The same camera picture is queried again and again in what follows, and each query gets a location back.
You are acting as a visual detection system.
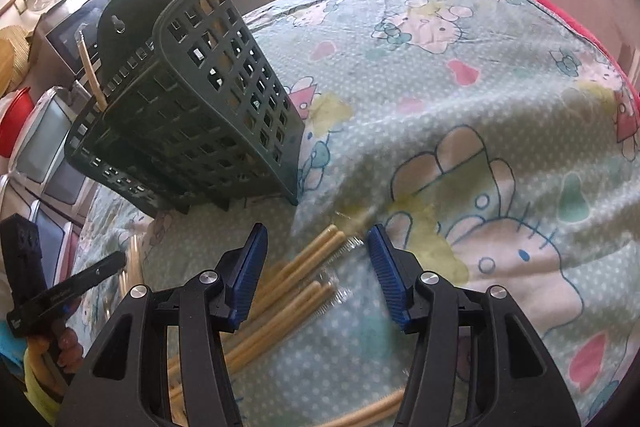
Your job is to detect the bamboo chopsticks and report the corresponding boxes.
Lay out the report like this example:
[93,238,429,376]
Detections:
[255,231,363,303]
[222,281,351,375]
[76,32,108,112]
[327,388,407,427]
[119,234,147,300]

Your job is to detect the cartoon cat printed tablecloth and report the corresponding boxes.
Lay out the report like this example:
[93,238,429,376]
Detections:
[75,0,640,427]

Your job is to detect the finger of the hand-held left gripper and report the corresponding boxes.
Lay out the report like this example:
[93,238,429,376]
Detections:
[9,252,127,324]

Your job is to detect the red plastic basin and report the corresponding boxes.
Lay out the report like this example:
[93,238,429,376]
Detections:
[0,88,38,160]

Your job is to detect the woven straw hat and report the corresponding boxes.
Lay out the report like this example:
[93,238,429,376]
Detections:
[0,26,33,95]

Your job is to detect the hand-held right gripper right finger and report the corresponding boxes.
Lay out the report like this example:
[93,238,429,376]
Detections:
[366,224,581,427]

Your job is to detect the pink cloth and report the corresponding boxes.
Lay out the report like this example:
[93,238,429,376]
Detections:
[470,0,640,108]

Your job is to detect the black microwave oven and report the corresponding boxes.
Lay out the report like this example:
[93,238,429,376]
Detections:
[44,0,113,75]

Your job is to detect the dark green utensil basket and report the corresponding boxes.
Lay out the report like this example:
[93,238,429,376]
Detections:
[64,0,307,219]

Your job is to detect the person's left hand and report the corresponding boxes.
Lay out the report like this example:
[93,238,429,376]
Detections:
[51,326,85,372]

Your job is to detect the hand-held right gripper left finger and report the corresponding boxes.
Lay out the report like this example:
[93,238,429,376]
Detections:
[60,223,271,427]

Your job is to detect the translucent plastic drawer unit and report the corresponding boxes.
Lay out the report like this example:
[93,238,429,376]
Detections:
[0,89,98,288]

